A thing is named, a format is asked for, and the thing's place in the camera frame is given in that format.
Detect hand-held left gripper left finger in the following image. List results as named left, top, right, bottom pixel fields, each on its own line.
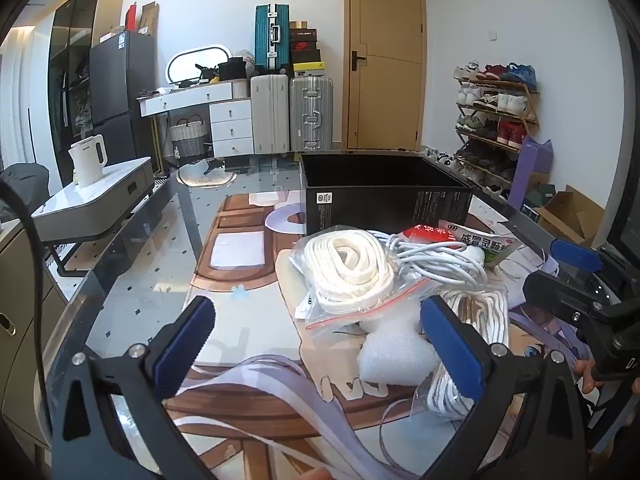
left=52, top=295, right=217, bottom=480

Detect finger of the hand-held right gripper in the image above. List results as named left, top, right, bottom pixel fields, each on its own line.
left=550, top=238, right=640, bottom=311
left=522, top=269, right=626, bottom=333

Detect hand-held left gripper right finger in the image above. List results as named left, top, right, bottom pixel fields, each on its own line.
left=419, top=295, right=591, bottom=480

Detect white striped rope bundle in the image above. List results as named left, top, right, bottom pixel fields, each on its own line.
left=425, top=287, right=511, bottom=418

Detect white power cable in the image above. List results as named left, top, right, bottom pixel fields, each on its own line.
left=385, top=232, right=488, bottom=291

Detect green and white medicine packet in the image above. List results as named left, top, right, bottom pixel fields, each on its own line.
left=437, top=219, right=526, bottom=268

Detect zip bag of white laces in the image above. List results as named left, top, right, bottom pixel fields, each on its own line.
left=289, top=227, right=436, bottom=328

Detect black cardboard box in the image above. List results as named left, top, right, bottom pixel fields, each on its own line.
left=299, top=152, right=474, bottom=237

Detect open cardboard box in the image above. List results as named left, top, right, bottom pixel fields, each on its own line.
left=532, top=185, right=606, bottom=248

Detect printed desk mat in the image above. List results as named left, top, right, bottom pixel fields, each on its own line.
left=160, top=191, right=616, bottom=480

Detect purple bag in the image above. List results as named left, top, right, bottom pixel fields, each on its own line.
left=507, top=137, right=553, bottom=211

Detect shoe rack with shoes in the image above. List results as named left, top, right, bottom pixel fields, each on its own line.
left=452, top=61, right=538, bottom=193

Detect white low side table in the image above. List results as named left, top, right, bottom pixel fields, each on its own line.
left=31, top=156, right=156, bottom=277

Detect beige cabinet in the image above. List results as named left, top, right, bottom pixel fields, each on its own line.
left=0, top=220, right=68, bottom=453

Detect white sneakers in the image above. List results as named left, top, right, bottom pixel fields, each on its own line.
left=422, top=146, right=458, bottom=168

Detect round floor rug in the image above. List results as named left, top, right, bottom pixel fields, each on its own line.
left=177, top=157, right=237, bottom=188

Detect white electric kettle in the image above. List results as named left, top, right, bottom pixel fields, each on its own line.
left=68, top=133, right=109, bottom=189

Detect woven basket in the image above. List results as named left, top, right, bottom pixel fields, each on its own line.
left=169, top=116, right=211, bottom=158

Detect white vanity desk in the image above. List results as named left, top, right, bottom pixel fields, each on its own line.
left=139, top=81, right=253, bottom=158

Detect dark cloth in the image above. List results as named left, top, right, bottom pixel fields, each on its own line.
left=0, top=163, right=51, bottom=223

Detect white suitcase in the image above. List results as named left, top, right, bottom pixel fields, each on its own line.
left=250, top=74, right=291, bottom=156

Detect wooden door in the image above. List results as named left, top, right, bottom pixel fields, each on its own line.
left=344, top=0, right=428, bottom=151

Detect silver suitcase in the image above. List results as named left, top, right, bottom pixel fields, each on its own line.
left=289, top=76, right=335, bottom=152

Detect black refrigerator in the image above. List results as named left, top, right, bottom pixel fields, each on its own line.
left=89, top=30, right=158, bottom=173

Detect black cylindrical box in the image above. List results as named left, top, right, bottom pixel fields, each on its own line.
left=218, top=57, right=247, bottom=82

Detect oval mirror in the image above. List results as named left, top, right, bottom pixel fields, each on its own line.
left=166, top=44, right=232, bottom=87

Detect dark glass cabinet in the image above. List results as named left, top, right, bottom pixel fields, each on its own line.
left=47, top=0, right=126, bottom=186

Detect black shoe box red logo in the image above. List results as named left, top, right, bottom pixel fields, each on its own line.
left=290, top=40, right=321, bottom=63

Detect teal suitcase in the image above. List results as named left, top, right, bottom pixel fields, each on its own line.
left=254, top=4, right=292, bottom=73

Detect flat brown cardboard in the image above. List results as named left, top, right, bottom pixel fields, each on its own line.
left=137, top=2, right=161, bottom=36

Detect black cable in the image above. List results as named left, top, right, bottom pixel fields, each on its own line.
left=0, top=177, right=48, bottom=396

